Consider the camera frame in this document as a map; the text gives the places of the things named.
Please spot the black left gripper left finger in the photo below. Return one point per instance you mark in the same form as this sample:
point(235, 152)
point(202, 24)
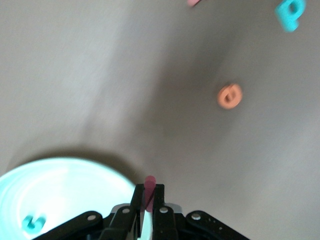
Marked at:
point(122, 221)

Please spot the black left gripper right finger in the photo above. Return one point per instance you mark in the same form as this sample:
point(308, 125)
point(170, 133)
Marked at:
point(163, 223)

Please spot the dark red foam letter l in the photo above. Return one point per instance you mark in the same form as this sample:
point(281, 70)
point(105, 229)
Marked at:
point(149, 190)

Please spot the teal foam letter c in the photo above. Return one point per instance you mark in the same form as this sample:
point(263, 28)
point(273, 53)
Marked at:
point(27, 223)

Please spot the orange foam letter e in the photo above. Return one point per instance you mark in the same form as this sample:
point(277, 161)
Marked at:
point(222, 100)

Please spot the pale green plate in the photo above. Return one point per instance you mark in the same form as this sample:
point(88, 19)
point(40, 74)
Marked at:
point(62, 190)

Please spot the brown table cover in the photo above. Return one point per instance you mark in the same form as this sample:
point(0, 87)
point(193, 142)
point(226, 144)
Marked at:
point(75, 75)

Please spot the coral foam letter f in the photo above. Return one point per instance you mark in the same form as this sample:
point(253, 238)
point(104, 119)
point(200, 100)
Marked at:
point(193, 2)

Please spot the teal foam letter d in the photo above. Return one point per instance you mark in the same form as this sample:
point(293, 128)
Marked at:
point(283, 17)

